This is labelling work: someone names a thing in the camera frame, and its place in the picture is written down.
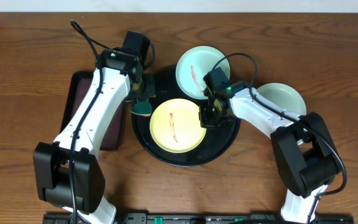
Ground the green sponge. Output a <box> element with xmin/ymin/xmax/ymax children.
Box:
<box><xmin>131</xmin><ymin>101</ymin><xmax>152</xmax><ymax>117</ymax></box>

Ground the yellow plate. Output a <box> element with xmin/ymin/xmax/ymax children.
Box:
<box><xmin>150</xmin><ymin>98</ymin><xmax>206</xmax><ymax>154</ymax></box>

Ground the light blue plate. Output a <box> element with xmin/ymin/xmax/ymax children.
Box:
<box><xmin>175</xmin><ymin>46</ymin><xmax>224</xmax><ymax>100</ymax></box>

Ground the pale green plate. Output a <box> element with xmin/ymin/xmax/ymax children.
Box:
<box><xmin>257</xmin><ymin>83</ymin><xmax>306</xmax><ymax>115</ymax></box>

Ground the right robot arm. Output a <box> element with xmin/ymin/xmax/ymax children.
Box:
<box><xmin>200</xmin><ymin>80</ymin><xmax>346</xmax><ymax>223</ymax></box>

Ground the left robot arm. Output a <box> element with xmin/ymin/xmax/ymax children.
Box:
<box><xmin>34</xmin><ymin>48</ymin><xmax>155</xmax><ymax>223</ymax></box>

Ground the round black tray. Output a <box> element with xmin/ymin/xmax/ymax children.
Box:
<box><xmin>131</xmin><ymin>65</ymin><xmax>241</xmax><ymax>167</ymax></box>

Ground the dark brown square tray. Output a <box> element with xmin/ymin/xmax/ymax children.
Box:
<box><xmin>60</xmin><ymin>70</ymin><xmax>125</xmax><ymax>151</ymax></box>

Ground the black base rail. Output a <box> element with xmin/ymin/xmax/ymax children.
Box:
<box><xmin>42</xmin><ymin>213</ymin><xmax>355</xmax><ymax>224</ymax></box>

